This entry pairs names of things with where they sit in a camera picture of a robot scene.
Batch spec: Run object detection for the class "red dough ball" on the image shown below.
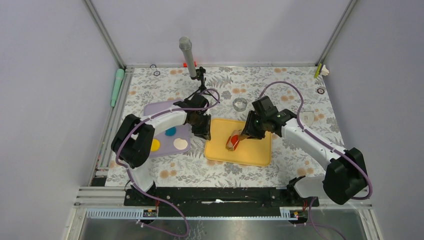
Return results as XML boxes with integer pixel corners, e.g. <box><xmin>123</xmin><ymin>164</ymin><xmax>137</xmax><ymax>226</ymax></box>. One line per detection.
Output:
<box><xmin>230</xmin><ymin>134</ymin><xmax>240</xmax><ymax>150</ymax></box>

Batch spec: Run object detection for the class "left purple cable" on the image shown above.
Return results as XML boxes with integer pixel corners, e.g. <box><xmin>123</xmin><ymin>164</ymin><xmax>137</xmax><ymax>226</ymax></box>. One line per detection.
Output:
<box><xmin>115</xmin><ymin>88</ymin><xmax>222</xmax><ymax>239</ymax></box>

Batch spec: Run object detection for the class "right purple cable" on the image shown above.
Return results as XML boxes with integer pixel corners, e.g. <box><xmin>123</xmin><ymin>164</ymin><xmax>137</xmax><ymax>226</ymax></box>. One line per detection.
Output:
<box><xmin>258</xmin><ymin>81</ymin><xmax>374</xmax><ymax>240</ymax></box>

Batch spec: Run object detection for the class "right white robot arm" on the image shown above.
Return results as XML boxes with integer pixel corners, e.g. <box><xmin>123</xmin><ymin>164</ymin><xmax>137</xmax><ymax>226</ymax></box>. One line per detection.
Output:
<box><xmin>241</xmin><ymin>96</ymin><xmax>370</xmax><ymax>206</ymax></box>

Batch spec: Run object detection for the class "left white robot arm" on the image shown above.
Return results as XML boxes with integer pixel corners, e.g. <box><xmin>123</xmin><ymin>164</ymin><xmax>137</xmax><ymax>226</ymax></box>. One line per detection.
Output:
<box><xmin>110</xmin><ymin>93</ymin><xmax>215</xmax><ymax>206</ymax></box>

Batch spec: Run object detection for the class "wooden dough roller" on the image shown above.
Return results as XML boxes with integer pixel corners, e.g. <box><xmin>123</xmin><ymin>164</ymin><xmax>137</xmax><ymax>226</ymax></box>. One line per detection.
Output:
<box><xmin>225</xmin><ymin>130</ymin><xmax>249</xmax><ymax>152</ymax></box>

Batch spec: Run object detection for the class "purple tray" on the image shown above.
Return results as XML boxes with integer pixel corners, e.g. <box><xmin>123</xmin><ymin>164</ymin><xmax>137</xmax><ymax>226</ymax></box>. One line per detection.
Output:
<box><xmin>143</xmin><ymin>99</ymin><xmax>191</xmax><ymax>158</ymax></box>

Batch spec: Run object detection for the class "black mini tripod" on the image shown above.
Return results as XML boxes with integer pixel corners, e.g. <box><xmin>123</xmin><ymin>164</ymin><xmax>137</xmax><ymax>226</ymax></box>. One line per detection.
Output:
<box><xmin>186</xmin><ymin>65</ymin><xmax>218</xmax><ymax>100</ymax></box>

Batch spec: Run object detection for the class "purple cable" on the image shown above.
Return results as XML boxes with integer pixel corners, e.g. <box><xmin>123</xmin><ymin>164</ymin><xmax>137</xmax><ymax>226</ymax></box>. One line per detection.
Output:
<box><xmin>115</xmin><ymin>88</ymin><xmax>222</xmax><ymax>239</ymax></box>
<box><xmin>258</xmin><ymin>81</ymin><xmax>374</xmax><ymax>240</ymax></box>

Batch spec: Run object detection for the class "grey microphone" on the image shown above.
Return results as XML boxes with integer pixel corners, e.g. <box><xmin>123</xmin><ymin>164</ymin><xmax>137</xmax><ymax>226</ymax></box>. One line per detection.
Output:
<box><xmin>178</xmin><ymin>36</ymin><xmax>197</xmax><ymax>80</ymax></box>

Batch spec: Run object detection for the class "white corner clip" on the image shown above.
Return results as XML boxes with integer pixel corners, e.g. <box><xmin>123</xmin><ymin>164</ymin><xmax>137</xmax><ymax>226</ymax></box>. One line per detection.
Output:
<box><xmin>314</xmin><ymin>63</ymin><xmax>330</xmax><ymax>78</ymax></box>

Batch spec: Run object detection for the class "flat blue dough disc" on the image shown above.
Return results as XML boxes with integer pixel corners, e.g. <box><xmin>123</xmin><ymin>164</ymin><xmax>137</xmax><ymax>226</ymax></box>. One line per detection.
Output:
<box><xmin>165</xmin><ymin>127</ymin><xmax>177</xmax><ymax>137</ymax></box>

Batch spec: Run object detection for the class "flat white dough disc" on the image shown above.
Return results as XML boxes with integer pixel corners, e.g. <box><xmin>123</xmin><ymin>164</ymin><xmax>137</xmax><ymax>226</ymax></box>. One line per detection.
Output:
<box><xmin>173</xmin><ymin>138</ymin><xmax>189</xmax><ymax>151</ymax></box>

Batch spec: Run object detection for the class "yellow tray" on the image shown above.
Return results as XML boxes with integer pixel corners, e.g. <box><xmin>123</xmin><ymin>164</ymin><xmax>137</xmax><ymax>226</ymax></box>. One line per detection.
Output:
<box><xmin>204</xmin><ymin>118</ymin><xmax>272</xmax><ymax>167</ymax></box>

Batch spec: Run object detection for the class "round metal cutter ring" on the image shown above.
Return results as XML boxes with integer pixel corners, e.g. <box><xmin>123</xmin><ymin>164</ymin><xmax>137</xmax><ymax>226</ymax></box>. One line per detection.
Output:
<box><xmin>232</xmin><ymin>97</ymin><xmax>248</xmax><ymax>113</ymax></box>

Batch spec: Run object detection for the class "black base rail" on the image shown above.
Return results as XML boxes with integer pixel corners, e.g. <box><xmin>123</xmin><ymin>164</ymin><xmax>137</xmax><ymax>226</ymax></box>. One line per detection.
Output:
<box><xmin>123</xmin><ymin>186</ymin><xmax>320</xmax><ymax>218</ymax></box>

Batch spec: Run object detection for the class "metal dough scraper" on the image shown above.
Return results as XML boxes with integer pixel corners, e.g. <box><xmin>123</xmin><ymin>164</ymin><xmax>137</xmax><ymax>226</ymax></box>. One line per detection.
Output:
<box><xmin>299</xmin><ymin>111</ymin><xmax>315</xmax><ymax>127</ymax></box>

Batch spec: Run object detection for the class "flat yellow dough disc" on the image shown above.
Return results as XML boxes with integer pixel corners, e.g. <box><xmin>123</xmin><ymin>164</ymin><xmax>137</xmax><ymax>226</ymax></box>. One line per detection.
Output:
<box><xmin>150</xmin><ymin>138</ymin><xmax>161</xmax><ymax>152</ymax></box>

